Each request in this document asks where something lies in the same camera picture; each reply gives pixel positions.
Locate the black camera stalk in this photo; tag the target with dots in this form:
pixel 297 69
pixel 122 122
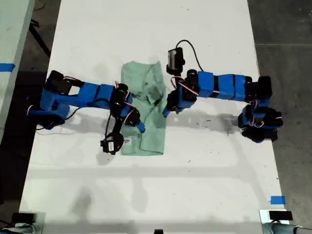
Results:
pixel 118 130
pixel 180 76

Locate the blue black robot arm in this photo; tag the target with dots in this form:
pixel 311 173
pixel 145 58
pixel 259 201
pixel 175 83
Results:
pixel 92 93
pixel 224 86

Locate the black tripod leg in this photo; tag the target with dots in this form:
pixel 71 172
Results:
pixel 39 39

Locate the black camera box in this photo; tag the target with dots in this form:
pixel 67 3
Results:
pixel 111 146
pixel 174 58

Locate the pale side table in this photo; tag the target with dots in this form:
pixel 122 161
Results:
pixel 12 36

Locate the grey metal clamp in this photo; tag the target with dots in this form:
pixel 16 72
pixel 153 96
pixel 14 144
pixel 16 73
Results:
pixel 17 229
pixel 282 229

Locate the small black box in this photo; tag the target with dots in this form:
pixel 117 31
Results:
pixel 280 215
pixel 23 217

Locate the pale green T-shirt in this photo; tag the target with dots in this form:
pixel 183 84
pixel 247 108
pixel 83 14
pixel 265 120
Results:
pixel 153 136

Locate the black mount block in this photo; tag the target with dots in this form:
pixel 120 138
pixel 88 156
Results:
pixel 158 231

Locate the silver metal plate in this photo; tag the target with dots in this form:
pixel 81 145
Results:
pixel 41 219
pixel 264 215

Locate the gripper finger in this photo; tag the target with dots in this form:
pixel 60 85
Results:
pixel 139 128
pixel 167 111
pixel 143 128

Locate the blue tape strip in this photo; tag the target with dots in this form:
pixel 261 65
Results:
pixel 278 200
pixel 6 66

